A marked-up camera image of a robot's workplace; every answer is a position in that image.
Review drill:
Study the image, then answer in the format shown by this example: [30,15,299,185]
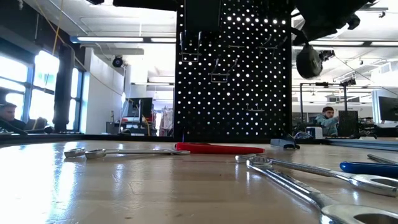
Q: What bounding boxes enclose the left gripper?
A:
[112,0,184,8]

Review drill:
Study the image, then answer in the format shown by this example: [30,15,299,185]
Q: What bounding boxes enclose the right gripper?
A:
[292,0,373,47]

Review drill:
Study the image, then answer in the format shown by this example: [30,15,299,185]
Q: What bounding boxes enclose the black tape measure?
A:
[295,44,325,80]

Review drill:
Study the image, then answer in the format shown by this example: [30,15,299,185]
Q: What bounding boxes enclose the large chrome combination wrench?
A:
[247,155,398,198]
[234,154,398,224]

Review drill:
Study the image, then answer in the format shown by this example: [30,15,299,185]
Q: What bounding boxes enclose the red utility knife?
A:
[175,142,266,156]

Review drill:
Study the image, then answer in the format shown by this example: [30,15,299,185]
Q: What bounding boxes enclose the blue T-handle hex key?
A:
[338,152,398,179]

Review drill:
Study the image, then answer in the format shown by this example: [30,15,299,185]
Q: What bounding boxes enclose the long fluorescent light bar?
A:
[69,35,177,44]
[307,39,398,48]

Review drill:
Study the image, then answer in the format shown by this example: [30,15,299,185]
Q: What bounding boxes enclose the black pegboard bin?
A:
[183,0,222,32]

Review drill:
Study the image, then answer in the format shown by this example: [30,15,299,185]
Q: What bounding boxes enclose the black pegboard stand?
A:
[174,0,301,150]

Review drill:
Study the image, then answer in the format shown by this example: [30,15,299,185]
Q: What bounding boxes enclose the black pipe rack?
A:
[298,77,358,124]

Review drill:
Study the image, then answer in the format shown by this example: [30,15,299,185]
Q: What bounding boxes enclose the person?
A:
[313,106,341,137]
[0,102,27,131]

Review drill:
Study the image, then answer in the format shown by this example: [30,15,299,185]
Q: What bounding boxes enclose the white box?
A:
[305,125,325,139]

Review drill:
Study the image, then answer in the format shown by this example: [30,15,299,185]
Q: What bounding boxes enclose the black mesh cabinet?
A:
[337,110,359,138]

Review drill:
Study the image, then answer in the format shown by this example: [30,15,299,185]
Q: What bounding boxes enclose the black computer monitor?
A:
[377,95,398,123]
[125,96,154,119]

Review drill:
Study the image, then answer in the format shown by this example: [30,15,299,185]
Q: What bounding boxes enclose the black padded pillar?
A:
[52,43,76,133]

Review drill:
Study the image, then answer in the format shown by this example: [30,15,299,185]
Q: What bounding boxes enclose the cluttered workbench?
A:
[104,117,158,137]

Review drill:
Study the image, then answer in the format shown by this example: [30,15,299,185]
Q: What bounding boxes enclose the black dome camera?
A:
[111,55,126,68]

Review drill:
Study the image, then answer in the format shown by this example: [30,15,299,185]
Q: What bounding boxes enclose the yellow hanging cable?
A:
[33,0,125,97]

